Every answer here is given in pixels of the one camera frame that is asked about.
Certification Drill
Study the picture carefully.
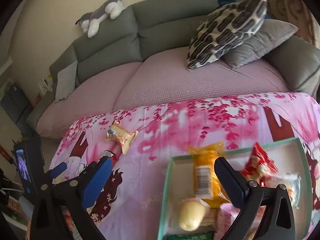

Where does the pink snack pack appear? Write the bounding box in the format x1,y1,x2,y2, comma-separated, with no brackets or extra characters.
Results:
216,202,266,240

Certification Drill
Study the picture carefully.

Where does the red cartoon candy pack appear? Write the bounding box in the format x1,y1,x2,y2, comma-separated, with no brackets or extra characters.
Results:
240,142,278,186

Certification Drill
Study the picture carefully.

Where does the yellow cake snack pack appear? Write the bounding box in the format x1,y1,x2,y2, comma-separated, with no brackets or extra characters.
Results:
187,142,229,209

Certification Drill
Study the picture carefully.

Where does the clear pack yellow bun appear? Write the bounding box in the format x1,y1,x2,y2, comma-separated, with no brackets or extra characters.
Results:
178,198,215,232

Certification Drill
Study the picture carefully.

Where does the red small snack pack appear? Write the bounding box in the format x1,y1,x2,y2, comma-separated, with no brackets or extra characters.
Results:
102,150,118,166

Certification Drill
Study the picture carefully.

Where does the green round cracker pack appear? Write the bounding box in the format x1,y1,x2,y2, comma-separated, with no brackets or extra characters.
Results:
265,173,301,209

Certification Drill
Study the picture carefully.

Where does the pink cartoon tablecloth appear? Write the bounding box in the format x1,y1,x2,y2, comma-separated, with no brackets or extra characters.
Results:
50,92,319,239

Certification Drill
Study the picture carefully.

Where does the gold wrapped candy pack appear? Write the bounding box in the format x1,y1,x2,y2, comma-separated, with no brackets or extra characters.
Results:
106,121,139,155

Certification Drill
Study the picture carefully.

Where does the teal cardboard tray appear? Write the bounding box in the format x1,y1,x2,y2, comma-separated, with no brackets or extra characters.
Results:
157,138,312,239

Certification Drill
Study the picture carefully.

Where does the light grey small cushion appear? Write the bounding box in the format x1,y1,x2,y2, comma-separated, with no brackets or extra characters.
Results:
55,61,78,102

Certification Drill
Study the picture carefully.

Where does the pink sofa cover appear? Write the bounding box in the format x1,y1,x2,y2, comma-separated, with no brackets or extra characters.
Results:
36,47,288,138

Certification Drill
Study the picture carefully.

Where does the grey white plush dog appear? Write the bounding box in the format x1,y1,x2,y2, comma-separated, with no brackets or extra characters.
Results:
75,0,125,38

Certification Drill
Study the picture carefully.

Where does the grey green sofa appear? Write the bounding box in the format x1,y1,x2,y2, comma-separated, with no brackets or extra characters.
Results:
27,0,319,131

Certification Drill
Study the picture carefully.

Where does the black white patterned pillow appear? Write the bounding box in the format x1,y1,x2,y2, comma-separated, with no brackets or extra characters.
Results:
187,0,267,70

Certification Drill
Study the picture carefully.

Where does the grey pillow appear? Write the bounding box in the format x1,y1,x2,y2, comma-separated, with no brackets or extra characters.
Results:
223,19,298,69

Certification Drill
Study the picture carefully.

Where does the patterned beige curtain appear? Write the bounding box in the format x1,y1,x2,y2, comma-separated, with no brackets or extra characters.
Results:
267,0,319,48

